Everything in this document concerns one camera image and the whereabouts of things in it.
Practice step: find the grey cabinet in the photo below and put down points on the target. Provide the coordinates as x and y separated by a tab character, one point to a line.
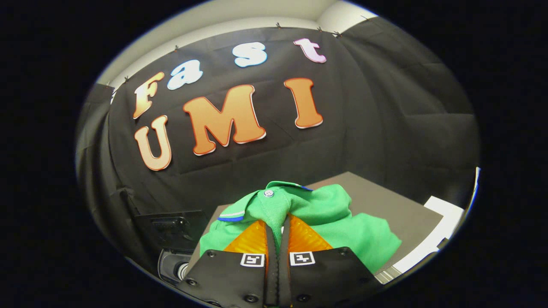
385	196

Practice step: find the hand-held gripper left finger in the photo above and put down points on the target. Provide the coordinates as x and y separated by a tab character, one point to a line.
239	278

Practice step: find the green polo shirt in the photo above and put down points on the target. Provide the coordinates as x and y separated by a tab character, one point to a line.
334	209

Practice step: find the white panel with metal edge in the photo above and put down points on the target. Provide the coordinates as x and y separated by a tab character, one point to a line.
445	214

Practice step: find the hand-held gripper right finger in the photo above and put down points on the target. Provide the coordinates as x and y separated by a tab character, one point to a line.
325	278

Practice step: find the row of small cloth clips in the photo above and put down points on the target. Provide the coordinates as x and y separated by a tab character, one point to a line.
319	29

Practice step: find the grey washing machine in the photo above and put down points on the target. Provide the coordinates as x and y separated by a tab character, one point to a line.
169	263

